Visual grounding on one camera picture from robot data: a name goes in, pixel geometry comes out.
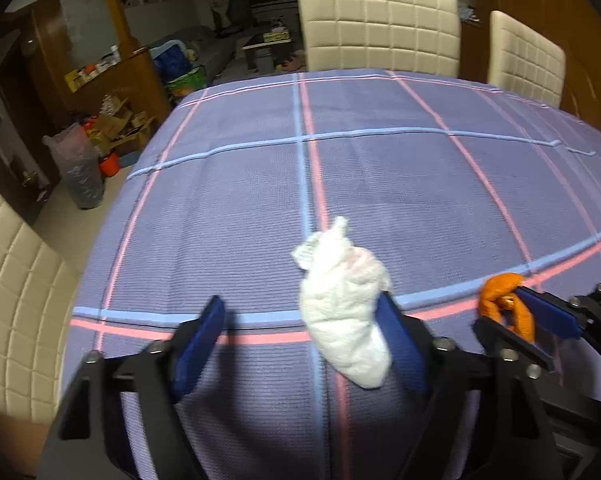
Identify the grey plastic bag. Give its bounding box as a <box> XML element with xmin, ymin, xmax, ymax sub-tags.
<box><xmin>42</xmin><ymin>122</ymin><xmax>104</xmax><ymax>209</ymax></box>

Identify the cream chair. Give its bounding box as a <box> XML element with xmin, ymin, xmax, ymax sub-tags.
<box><xmin>0</xmin><ymin>194</ymin><xmax>80</xmax><ymax>424</ymax></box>
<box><xmin>487</xmin><ymin>10</ymin><xmax>566</xmax><ymax>107</ymax></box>
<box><xmin>298</xmin><ymin>0</ymin><xmax>461</xmax><ymax>77</ymax></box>

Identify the green shopping bag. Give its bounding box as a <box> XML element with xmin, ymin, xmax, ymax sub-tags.
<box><xmin>167</xmin><ymin>67</ymin><xmax>207</xmax><ymax>100</ymax></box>

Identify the wooden partition counter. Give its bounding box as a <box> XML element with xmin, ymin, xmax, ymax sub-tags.
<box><xmin>62</xmin><ymin>46</ymin><xmax>175</xmax><ymax>126</ymax></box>

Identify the coffee table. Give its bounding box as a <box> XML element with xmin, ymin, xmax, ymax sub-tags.
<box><xmin>242</xmin><ymin>32</ymin><xmax>294</xmax><ymax>75</ymax></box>

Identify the orange bucket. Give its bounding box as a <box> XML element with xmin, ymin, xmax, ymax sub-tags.
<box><xmin>99</xmin><ymin>153</ymin><xmax>120</xmax><ymax>178</ymax></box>

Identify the orange peel piece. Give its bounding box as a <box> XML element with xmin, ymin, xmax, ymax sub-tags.
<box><xmin>477</xmin><ymin>273</ymin><xmax>536</xmax><ymax>344</ymax></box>

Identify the cream chair far right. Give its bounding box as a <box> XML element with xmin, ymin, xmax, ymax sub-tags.
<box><xmin>487</xmin><ymin>10</ymin><xmax>566</xmax><ymax>107</ymax></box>

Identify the white tissue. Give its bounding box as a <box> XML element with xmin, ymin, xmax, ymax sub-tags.
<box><xmin>292</xmin><ymin>217</ymin><xmax>392</xmax><ymax>389</ymax></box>

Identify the cardboard boxes pile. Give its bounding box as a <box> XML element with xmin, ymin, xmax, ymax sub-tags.
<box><xmin>88</xmin><ymin>94</ymin><xmax>157</xmax><ymax>157</ymax></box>

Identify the cream chair left side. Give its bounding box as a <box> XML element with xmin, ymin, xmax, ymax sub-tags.
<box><xmin>0</xmin><ymin>194</ymin><xmax>80</xmax><ymax>424</ymax></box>

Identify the cream chair far middle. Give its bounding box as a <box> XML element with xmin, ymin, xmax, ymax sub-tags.
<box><xmin>298</xmin><ymin>0</ymin><xmax>461</xmax><ymax>77</ymax></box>

